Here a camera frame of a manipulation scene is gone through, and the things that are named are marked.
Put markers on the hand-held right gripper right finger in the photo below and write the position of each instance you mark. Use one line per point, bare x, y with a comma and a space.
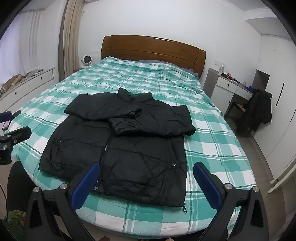
207, 187

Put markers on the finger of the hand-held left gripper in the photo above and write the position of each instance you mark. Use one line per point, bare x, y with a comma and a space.
19, 134
10, 117

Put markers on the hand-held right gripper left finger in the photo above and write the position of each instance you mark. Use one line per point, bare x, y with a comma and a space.
84, 187

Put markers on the black puffer jacket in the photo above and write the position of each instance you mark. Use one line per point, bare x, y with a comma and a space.
138, 162

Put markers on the beige crumpled cloth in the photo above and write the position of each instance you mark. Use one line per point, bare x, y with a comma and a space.
13, 80

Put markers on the person's black trouser leg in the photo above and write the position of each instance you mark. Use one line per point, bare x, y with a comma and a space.
19, 185

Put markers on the white drawer cabinet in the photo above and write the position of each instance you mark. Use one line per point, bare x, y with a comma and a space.
34, 81

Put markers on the green patterned cloth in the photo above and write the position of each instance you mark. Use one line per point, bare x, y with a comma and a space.
13, 220

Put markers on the white sheer curtain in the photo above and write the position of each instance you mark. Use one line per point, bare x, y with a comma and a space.
27, 41

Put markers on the wooden chair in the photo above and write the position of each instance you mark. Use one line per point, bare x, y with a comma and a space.
235, 106

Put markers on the beige curtain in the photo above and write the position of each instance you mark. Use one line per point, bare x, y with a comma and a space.
69, 46

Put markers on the black coat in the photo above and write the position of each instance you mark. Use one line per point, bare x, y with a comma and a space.
259, 109

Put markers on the small white fan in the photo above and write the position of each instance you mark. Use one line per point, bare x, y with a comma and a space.
87, 59

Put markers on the white bedside desk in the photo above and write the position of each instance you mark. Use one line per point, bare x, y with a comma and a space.
222, 90

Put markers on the white wardrobe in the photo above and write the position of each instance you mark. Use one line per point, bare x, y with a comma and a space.
282, 115

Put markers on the blue cloth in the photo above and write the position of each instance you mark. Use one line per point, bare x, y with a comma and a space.
249, 87

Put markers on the dark red box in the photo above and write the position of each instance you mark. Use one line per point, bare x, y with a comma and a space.
227, 75

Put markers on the green plaid bed blanket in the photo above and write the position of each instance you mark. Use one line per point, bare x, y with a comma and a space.
161, 81

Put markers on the wooden bed headboard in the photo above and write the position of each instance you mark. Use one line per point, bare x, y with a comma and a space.
150, 46

